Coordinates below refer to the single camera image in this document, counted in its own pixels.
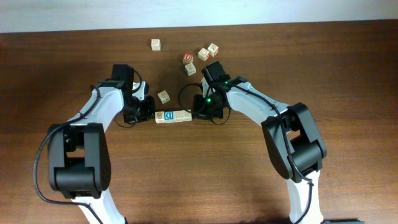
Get plain wooden block middle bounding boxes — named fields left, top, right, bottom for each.
left=157, top=90, right=170, bottom=104

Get wooden block beside top right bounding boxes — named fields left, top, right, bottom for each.
left=198, top=48, right=210, bottom=62

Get red U wooden block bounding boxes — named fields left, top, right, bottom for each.
left=182, top=54, right=194, bottom=65

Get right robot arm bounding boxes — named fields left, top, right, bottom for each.
left=194, top=62, right=327, bottom=223

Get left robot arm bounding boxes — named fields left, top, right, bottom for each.
left=45, top=64, right=155, bottom=223

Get wooden block red drawing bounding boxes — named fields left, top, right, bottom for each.
left=155, top=111, right=165, bottom=124

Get blue D wooden block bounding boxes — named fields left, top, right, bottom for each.
left=164, top=111, right=174, bottom=123

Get plain wooden block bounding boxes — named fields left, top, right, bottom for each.
left=157, top=90, right=170, bottom=104
left=150, top=39, right=161, bottom=51

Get wooden block red picture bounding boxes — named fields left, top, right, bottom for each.
left=182, top=110, right=192, bottom=121

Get red E wooden block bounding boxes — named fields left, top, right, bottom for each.
left=173, top=111, right=183, bottom=123

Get plain wooden block far left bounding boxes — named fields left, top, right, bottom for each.
left=150, top=39, right=161, bottom=51

